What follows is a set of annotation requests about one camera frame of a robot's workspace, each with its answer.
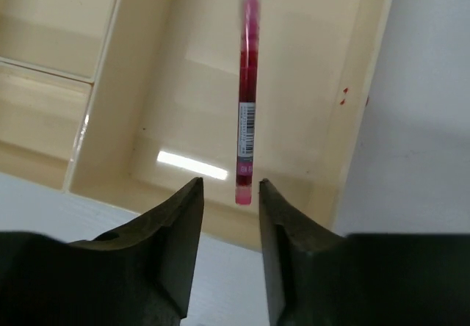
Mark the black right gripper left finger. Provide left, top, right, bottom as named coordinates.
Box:
left=1, top=178, right=204, bottom=325

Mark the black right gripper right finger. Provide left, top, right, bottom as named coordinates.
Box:
left=259, top=180, right=469, bottom=325

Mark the red ink pen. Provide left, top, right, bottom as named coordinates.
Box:
left=235, top=0, right=261, bottom=206

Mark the cream compartment tray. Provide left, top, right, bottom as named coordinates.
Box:
left=1, top=0, right=392, bottom=249

